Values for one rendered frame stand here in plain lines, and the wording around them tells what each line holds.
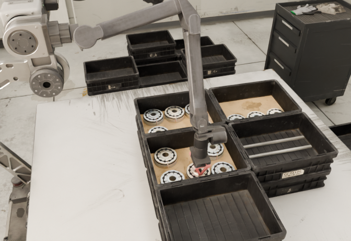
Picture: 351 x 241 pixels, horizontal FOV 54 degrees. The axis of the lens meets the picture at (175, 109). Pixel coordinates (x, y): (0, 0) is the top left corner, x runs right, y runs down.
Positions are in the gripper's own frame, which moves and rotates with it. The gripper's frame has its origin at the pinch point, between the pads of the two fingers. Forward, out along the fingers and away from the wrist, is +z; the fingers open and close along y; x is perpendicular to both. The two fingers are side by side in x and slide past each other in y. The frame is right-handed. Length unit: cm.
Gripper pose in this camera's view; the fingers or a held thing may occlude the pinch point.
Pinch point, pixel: (198, 169)
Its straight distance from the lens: 148.7
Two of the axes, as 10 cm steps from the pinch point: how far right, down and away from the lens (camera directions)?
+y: -2.3, -6.1, 7.6
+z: -0.1, 7.8, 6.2
